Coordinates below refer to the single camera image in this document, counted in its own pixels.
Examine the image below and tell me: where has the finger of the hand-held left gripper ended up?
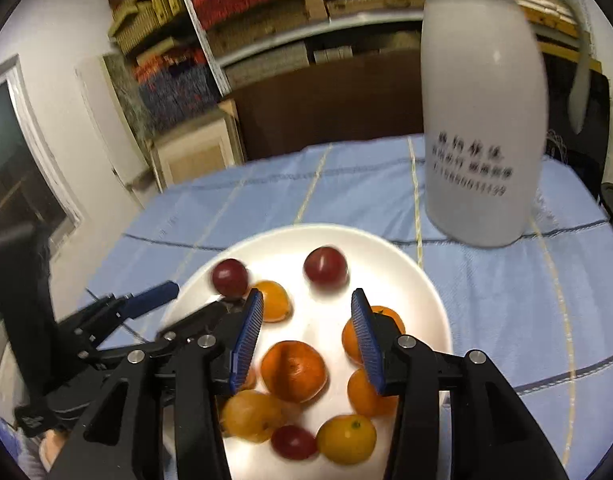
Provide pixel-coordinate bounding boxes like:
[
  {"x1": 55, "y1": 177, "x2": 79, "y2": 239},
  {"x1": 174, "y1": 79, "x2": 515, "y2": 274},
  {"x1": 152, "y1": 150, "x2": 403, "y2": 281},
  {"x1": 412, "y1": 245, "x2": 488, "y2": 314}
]
[
  {"x1": 154, "y1": 297, "x2": 243, "y2": 356},
  {"x1": 56, "y1": 281, "x2": 180, "y2": 361}
]

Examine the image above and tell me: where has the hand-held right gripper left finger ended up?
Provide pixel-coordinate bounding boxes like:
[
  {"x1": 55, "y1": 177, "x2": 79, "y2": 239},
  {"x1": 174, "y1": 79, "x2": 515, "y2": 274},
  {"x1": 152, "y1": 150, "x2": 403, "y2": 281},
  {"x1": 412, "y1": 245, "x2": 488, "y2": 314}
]
[{"x1": 49, "y1": 289, "x2": 264, "y2": 480}]

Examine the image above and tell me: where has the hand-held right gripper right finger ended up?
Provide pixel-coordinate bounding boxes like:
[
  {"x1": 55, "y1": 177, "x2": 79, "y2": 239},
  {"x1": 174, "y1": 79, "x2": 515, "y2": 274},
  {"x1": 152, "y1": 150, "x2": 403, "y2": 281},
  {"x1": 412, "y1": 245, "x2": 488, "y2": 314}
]
[{"x1": 351, "y1": 288, "x2": 570, "y2": 480}]

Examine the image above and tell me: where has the small mandarin orange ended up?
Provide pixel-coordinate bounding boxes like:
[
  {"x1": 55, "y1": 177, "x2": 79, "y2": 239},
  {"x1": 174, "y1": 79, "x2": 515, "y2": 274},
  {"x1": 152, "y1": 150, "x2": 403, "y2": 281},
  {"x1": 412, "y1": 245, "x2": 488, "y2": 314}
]
[
  {"x1": 347, "y1": 369, "x2": 400, "y2": 418},
  {"x1": 341, "y1": 305, "x2": 406, "y2": 365}
]

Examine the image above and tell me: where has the orange kumquat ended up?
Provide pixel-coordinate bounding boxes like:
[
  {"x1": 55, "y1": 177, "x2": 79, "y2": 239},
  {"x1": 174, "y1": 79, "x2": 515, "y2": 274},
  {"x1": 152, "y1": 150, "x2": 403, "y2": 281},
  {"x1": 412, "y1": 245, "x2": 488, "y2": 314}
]
[
  {"x1": 220, "y1": 390, "x2": 283, "y2": 443},
  {"x1": 250, "y1": 280, "x2": 292, "y2": 323},
  {"x1": 317, "y1": 414, "x2": 377, "y2": 466}
]

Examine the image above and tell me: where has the dark red round fruit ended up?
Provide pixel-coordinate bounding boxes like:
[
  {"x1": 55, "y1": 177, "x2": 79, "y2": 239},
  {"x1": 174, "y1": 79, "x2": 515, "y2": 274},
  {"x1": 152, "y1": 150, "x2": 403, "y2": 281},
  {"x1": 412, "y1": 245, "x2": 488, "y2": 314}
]
[
  {"x1": 303, "y1": 246, "x2": 349, "y2": 289},
  {"x1": 211, "y1": 258, "x2": 250, "y2": 297}
]

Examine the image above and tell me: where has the large mandarin orange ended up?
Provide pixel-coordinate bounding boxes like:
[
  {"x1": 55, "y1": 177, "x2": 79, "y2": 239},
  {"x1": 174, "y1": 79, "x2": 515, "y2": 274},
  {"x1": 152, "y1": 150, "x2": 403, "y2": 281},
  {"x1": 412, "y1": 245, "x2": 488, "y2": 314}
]
[{"x1": 260, "y1": 340, "x2": 329, "y2": 403}]

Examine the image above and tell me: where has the white oval plate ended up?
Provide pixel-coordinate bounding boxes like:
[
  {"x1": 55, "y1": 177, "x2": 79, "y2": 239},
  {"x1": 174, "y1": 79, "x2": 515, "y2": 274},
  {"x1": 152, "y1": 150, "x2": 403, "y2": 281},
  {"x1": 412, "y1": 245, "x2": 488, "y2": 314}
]
[{"x1": 159, "y1": 223, "x2": 455, "y2": 480}]

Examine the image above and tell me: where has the red cherry tomato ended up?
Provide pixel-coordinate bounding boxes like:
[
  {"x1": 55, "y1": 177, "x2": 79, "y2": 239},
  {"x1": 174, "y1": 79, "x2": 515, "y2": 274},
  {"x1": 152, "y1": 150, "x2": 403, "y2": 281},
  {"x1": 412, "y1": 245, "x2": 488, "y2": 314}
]
[{"x1": 270, "y1": 425, "x2": 318, "y2": 460}]

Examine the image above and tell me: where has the blue striped tablecloth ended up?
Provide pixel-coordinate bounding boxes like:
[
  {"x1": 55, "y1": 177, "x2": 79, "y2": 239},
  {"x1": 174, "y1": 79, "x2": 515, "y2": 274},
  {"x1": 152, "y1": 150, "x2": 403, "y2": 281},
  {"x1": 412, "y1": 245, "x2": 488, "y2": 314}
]
[{"x1": 84, "y1": 135, "x2": 612, "y2": 480}]

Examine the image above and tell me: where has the light wooden framed panel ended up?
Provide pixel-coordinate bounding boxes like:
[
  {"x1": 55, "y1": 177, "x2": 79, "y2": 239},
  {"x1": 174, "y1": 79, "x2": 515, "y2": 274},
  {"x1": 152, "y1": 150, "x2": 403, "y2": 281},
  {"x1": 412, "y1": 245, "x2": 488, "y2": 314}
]
[{"x1": 150, "y1": 100, "x2": 246, "y2": 192}]

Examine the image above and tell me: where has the dark brown wooden board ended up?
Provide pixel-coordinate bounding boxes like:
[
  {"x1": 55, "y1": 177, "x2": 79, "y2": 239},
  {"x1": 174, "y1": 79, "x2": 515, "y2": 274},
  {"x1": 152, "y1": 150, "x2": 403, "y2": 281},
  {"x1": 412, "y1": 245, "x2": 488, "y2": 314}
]
[{"x1": 230, "y1": 52, "x2": 428, "y2": 162}]

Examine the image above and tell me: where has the white thermos jug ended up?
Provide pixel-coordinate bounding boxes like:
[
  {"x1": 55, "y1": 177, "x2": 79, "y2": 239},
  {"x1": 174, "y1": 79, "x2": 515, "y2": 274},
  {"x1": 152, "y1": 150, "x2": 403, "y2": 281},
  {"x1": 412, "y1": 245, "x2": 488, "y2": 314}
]
[{"x1": 419, "y1": 0, "x2": 597, "y2": 250}]

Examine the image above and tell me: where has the white metal shelf rack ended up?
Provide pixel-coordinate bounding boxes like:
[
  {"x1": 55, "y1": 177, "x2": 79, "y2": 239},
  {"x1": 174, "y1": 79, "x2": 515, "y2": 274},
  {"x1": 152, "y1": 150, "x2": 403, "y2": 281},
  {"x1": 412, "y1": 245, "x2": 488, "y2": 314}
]
[{"x1": 169, "y1": 0, "x2": 602, "y2": 101}]

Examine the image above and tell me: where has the black chair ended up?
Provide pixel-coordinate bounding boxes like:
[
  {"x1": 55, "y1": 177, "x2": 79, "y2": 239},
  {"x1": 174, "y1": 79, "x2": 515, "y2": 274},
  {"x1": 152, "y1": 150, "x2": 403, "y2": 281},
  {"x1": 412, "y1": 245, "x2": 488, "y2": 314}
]
[{"x1": 539, "y1": 52, "x2": 612, "y2": 202}]

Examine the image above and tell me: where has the window with white frame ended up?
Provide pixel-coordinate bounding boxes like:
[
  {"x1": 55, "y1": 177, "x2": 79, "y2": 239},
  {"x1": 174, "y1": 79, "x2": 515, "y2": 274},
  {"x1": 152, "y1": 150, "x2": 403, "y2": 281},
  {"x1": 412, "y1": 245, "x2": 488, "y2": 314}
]
[{"x1": 0, "y1": 57, "x2": 84, "y2": 381}]

